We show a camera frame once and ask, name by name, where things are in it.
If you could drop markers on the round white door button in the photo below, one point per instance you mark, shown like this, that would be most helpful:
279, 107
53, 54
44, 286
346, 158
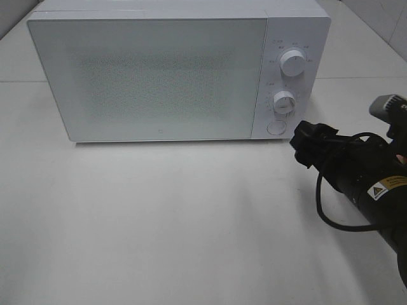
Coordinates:
277, 128

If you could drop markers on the lower white timer knob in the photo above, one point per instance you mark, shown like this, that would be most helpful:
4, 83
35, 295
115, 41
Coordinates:
284, 102

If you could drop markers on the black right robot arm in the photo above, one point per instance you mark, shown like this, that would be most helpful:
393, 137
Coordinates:
384, 207

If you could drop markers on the white microwave oven body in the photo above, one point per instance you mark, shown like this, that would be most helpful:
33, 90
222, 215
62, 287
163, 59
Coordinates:
290, 24

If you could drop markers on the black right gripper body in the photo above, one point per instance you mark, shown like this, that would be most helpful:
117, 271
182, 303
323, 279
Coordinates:
352, 164

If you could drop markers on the white microwave door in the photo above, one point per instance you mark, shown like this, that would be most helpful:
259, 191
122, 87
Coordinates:
137, 80

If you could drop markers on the upper white power knob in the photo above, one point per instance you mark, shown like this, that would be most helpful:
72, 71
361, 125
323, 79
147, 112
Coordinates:
292, 62

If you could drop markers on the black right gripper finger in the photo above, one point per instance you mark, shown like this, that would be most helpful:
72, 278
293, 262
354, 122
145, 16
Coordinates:
307, 156
306, 136

